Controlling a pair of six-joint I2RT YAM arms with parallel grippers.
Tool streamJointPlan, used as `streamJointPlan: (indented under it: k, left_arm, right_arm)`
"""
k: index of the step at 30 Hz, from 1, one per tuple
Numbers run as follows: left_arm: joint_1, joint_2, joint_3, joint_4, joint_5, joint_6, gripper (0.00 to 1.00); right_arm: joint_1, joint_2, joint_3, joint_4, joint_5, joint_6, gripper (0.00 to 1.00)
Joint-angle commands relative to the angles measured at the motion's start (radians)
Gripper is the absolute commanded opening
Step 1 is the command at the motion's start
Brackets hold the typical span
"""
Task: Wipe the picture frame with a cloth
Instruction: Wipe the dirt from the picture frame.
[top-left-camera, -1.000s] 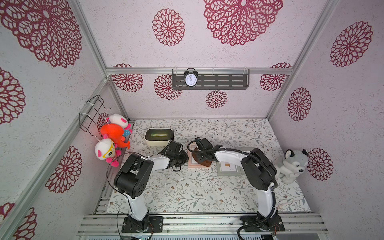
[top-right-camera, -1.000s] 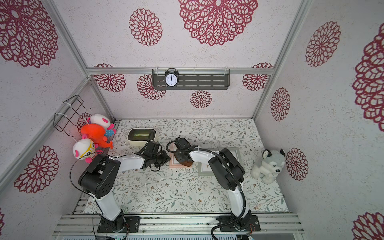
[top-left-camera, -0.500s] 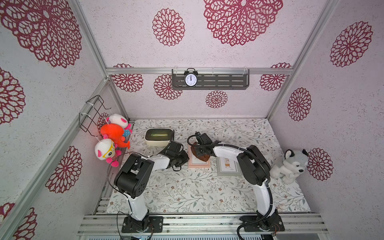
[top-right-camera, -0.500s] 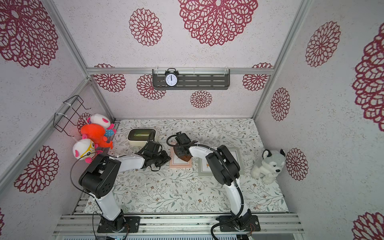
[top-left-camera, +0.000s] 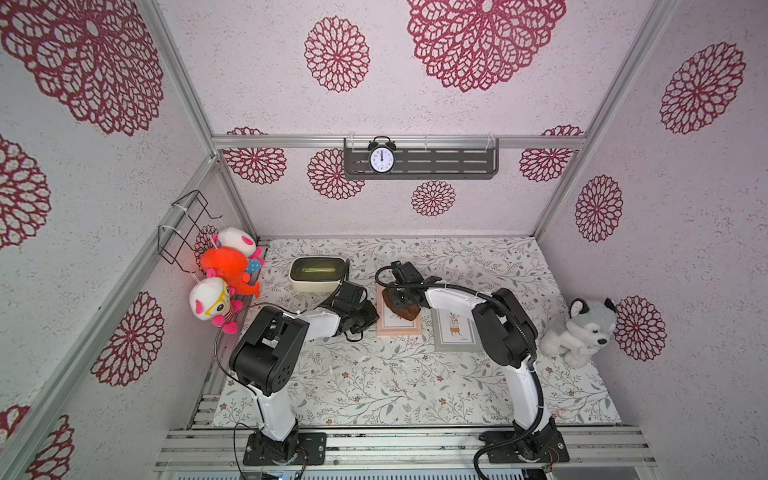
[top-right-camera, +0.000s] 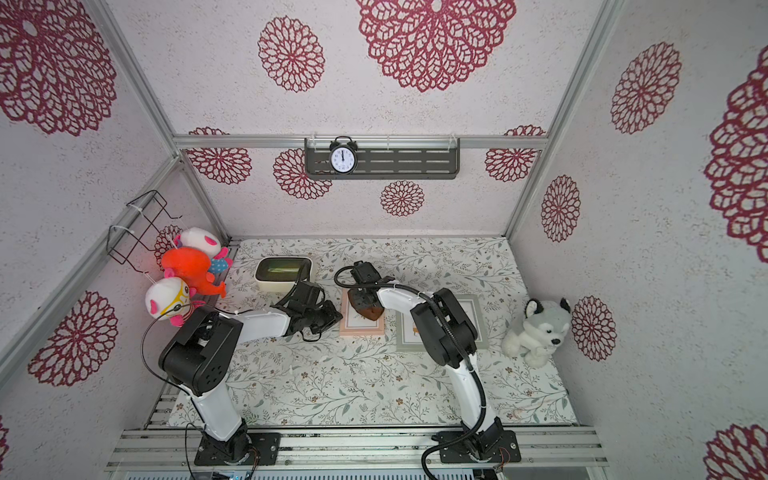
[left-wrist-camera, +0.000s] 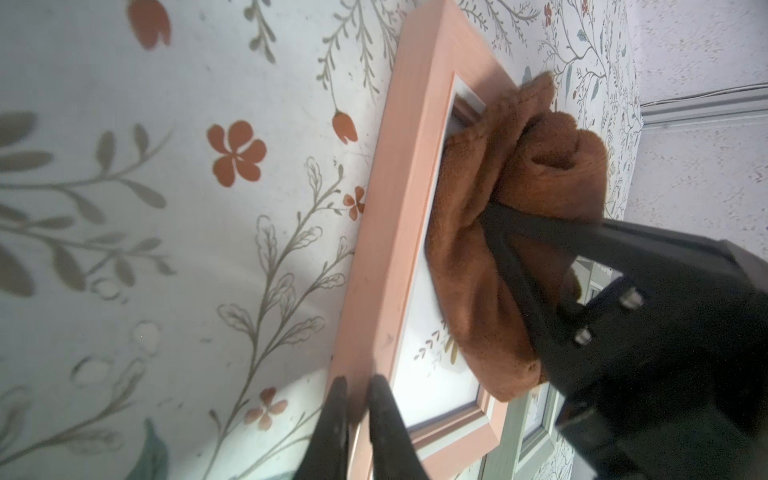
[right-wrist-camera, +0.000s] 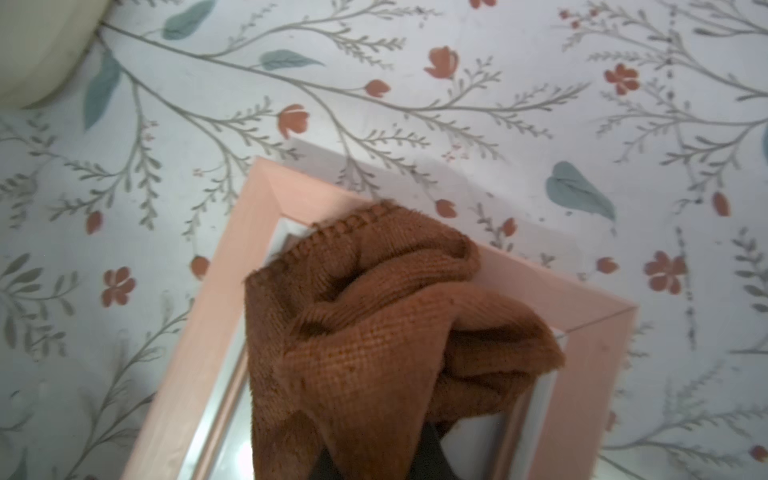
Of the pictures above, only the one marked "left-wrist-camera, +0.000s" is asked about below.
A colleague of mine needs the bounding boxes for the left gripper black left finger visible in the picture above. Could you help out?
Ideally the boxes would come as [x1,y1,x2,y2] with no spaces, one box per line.
[293,376,349,480]

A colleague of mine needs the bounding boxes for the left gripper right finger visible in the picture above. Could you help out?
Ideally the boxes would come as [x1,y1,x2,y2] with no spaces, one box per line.
[368,374,429,480]

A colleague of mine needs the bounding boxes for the pink picture frame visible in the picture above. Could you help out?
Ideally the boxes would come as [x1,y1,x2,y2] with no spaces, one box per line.
[329,1,512,479]

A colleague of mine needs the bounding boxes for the green picture frame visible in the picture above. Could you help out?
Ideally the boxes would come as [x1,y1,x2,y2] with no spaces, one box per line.
[479,257,619,480]

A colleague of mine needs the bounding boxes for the brown cloth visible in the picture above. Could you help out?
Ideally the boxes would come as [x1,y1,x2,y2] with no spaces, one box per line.
[424,71,610,403]

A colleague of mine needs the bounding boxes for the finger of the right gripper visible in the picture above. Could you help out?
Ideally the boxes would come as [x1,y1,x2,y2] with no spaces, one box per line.
[480,202,606,366]

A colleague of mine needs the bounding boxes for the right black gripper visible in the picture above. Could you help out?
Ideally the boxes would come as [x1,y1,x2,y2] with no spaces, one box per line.
[539,219,767,479]

